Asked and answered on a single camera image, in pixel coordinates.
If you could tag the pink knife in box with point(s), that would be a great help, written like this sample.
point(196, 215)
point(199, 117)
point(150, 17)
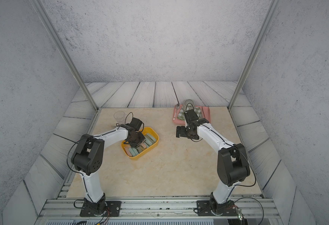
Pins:
point(127, 151)

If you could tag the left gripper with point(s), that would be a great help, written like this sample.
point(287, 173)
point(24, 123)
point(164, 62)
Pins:
point(143, 139)

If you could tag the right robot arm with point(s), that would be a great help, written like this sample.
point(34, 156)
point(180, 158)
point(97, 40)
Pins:
point(232, 163)

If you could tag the left aluminium frame post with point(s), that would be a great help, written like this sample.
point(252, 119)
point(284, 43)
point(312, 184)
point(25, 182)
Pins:
point(46, 21)

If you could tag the clear plastic cup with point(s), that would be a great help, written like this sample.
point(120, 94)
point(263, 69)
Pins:
point(120, 117)

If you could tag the striped ceramic cup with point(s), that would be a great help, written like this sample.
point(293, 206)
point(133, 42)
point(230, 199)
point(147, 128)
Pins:
point(188, 105)

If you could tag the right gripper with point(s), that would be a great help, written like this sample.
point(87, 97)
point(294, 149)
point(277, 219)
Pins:
point(182, 133)

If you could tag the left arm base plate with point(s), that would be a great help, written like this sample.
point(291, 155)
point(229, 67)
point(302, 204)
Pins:
point(106, 209)

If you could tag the yellow plastic storage box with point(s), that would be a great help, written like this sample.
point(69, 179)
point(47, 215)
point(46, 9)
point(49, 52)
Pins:
point(144, 141)

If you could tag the aluminium frame post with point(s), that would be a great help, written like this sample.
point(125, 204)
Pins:
point(255, 50)
point(46, 21)

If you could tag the green checkered cloth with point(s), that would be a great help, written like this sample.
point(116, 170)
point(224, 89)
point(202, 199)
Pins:
point(181, 115)

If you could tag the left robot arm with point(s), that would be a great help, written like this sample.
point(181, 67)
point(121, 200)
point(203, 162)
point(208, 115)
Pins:
point(87, 160)

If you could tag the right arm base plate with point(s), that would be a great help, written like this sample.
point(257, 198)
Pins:
point(211, 208)

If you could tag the teal folding fruit knife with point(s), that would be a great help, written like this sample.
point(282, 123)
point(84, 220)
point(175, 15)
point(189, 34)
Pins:
point(149, 136)

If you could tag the aluminium rail base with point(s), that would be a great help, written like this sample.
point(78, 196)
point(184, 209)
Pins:
point(174, 210)

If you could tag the right aluminium frame post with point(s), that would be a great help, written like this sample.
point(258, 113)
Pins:
point(255, 50)

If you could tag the pink plastic tray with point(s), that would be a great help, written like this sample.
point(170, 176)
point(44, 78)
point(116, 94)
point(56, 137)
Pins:
point(205, 114)

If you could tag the pink handled spoon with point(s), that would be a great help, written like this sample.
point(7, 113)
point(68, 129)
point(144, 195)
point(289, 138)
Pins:
point(177, 107)

